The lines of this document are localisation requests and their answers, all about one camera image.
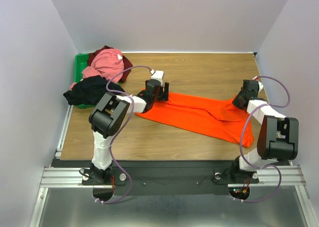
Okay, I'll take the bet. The orange t shirt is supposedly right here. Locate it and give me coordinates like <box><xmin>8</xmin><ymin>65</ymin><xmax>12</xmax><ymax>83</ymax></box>
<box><xmin>135</xmin><ymin>92</ymin><xmax>249</xmax><ymax>144</ymax></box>

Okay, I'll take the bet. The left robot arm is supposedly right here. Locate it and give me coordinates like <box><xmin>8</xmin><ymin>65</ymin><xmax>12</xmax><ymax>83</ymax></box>
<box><xmin>83</xmin><ymin>78</ymin><xmax>169</xmax><ymax>185</ymax></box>

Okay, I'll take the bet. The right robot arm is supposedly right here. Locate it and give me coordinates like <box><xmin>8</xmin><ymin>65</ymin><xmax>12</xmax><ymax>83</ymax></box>
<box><xmin>229</xmin><ymin>76</ymin><xmax>299</xmax><ymax>182</ymax></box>

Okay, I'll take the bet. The maroon t shirt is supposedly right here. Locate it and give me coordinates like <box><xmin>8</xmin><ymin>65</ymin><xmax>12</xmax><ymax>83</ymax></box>
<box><xmin>82</xmin><ymin>45</ymin><xmax>133</xmax><ymax>80</ymax></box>

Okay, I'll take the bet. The pink t shirt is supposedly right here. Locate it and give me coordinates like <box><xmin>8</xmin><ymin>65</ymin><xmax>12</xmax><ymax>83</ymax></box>
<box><xmin>69</xmin><ymin>48</ymin><xmax>125</xmax><ymax>90</ymax></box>

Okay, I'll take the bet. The black t shirt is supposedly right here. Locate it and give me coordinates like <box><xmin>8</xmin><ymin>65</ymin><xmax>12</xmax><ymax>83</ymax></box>
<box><xmin>63</xmin><ymin>76</ymin><xmax>126</xmax><ymax>106</ymax></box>

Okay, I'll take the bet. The green plastic bin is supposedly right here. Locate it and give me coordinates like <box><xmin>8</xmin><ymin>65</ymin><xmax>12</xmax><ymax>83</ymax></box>
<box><xmin>70</xmin><ymin>48</ymin><xmax>125</xmax><ymax>109</ymax></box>

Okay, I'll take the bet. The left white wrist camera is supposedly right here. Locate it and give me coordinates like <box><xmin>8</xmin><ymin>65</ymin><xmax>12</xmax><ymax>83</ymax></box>
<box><xmin>150</xmin><ymin>69</ymin><xmax>164</xmax><ymax>86</ymax></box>

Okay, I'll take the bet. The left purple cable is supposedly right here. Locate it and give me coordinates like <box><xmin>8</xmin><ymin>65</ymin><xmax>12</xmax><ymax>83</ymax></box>
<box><xmin>94</xmin><ymin>65</ymin><xmax>133</xmax><ymax>205</ymax></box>

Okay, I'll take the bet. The purple cable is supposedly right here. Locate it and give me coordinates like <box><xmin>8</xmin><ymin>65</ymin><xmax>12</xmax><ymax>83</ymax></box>
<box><xmin>233</xmin><ymin>75</ymin><xmax>291</xmax><ymax>204</ymax></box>
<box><xmin>94</xmin><ymin>65</ymin><xmax>133</xmax><ymax>205</ymax></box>

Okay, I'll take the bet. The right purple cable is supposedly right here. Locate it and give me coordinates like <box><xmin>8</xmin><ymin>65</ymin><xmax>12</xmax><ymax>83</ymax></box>
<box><xmin>233</xmin><ymin>75</ymin><xmax>291</xmax><ymax>204</ymax></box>

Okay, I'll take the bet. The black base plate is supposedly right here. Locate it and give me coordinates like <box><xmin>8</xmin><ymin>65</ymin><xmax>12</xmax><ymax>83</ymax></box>
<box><xmin>52</xmin><ymin>160</ymin><xmax>259</xmax><ymax>201</ymax></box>

